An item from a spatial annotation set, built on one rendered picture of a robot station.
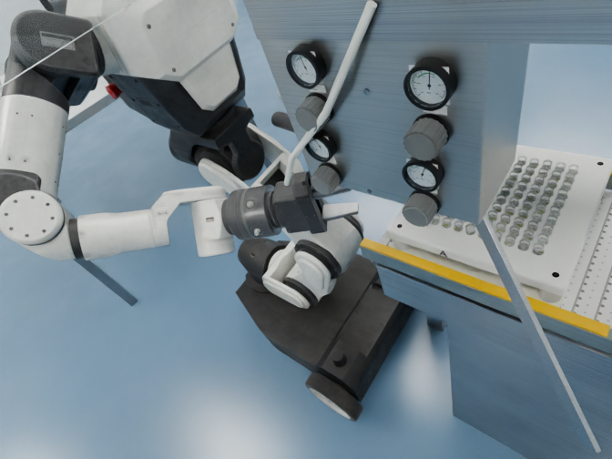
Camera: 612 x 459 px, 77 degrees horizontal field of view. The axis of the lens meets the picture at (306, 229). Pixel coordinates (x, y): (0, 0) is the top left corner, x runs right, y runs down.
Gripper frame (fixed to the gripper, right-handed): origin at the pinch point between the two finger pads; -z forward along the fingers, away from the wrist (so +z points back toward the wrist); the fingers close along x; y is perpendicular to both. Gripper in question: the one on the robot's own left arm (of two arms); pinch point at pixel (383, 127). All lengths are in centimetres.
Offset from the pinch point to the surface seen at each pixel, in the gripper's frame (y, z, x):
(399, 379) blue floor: 16, -1, 94
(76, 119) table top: 30, 120, 7
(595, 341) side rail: 15.9, -42.2, 8.7
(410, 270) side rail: 19.3, -18.3, 8.3
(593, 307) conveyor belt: 10.3, -40.2, 10.6
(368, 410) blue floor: 31, 1, 94
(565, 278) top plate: 12.8, -36.7, 3.4
